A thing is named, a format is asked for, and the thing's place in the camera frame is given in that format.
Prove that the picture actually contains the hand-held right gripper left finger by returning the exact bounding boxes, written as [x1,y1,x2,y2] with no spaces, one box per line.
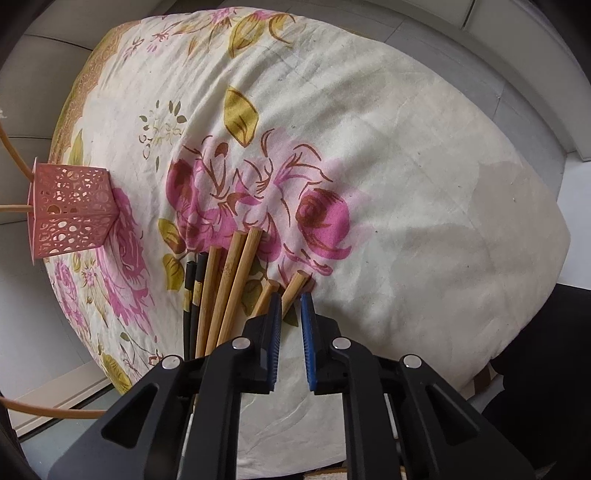
[48,292,283,480]

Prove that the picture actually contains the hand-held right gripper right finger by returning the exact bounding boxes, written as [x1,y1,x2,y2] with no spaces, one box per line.
[300,293,536,480]

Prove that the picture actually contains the black chopstick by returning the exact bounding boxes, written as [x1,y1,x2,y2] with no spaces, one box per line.
[189,252,208,361]
[183,261,196,361]

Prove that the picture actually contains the pink perforated chopstick holder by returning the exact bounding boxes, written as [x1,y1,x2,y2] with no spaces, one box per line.
[28,157,120,265]

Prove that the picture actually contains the floral printed cloth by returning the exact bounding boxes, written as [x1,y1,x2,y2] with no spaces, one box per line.
[46,9,571,467]

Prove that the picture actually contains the thin tan rod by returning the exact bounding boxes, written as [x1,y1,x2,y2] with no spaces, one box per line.
[0,396,109,418]

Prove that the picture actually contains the person's dark pants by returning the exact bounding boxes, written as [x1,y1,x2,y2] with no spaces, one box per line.
[482,284,591,480]

